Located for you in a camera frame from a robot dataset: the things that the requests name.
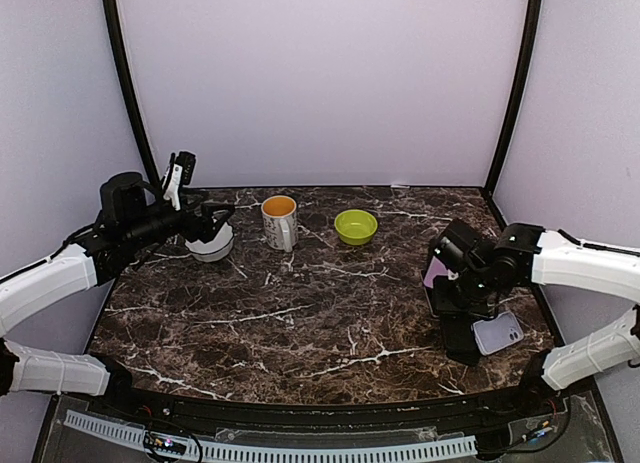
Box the left black frame post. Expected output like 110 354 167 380
102 0 160 187

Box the white-edged smartphone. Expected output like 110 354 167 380
425 287 440 319

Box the right black frame post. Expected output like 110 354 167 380
483 0 542 199

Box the black frame post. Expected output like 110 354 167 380
483 0 542 199
102 0 160 187

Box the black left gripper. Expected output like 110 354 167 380
123 188 235 251

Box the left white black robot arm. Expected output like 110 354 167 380
1 172 235 419

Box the small circuit board with leds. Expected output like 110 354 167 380
143 432 187 456

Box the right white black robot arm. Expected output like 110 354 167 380
424 219 639 417

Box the black phone case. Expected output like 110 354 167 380
440 316 481 367

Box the white mug orange inside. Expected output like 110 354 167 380
261 195 298 253

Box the white scalloped bowl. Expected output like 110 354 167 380
185 223 234 263

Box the white slotted cable duct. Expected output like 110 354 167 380
63 410 478 463

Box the green bowl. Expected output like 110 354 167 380
334 209 378 246

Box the black front table rail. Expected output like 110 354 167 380
88 388 568 435

